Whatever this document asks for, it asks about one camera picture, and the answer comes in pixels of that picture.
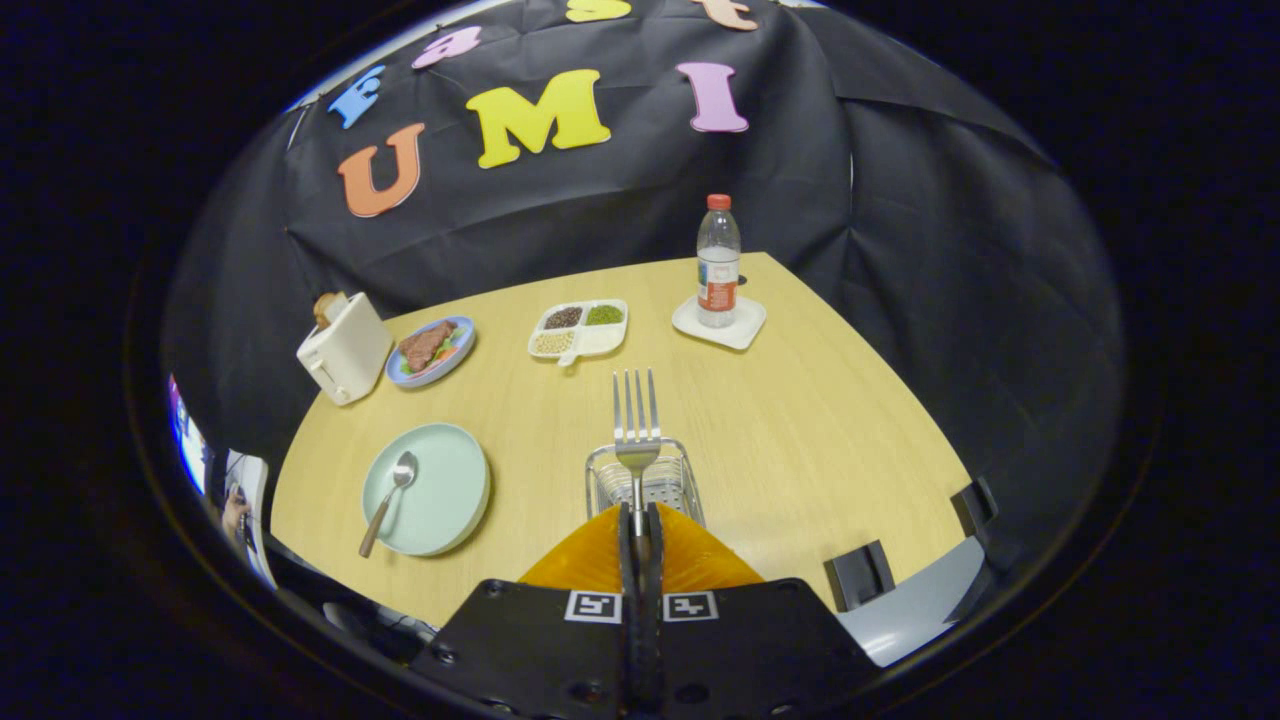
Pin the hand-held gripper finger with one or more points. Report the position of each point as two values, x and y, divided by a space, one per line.
652 600
628 600

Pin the black table clamp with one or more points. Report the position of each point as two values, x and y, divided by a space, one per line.
860 575
975 508

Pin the pale green plate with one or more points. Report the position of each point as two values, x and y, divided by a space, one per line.
440 500

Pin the white divided dish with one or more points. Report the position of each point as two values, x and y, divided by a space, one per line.
600 340

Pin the pale soybean pile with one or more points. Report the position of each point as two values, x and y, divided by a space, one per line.
553 342

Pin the green bean pile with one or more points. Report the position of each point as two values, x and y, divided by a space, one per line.
604 314

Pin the white square coaster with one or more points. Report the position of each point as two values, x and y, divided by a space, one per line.
745 325

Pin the dark peppercorn pile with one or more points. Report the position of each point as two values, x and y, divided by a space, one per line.
563 317

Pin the blue plate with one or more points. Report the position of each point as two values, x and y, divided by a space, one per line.
466 345

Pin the red tomato slice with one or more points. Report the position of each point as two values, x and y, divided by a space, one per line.
445 354

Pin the green lettuce leaf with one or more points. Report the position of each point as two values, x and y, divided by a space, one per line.
404 367

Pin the brown steak piece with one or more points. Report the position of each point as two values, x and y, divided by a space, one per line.
425 345

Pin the clear red-capped water bottle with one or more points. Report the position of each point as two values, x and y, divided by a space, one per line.
718 270

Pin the white toaster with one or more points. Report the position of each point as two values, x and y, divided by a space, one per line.
350 350

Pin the white side table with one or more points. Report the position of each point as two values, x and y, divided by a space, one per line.
255 480

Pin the toasted bread slice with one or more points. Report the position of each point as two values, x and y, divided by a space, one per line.
328 305

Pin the computer monitor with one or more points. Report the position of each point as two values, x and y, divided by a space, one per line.
190 450

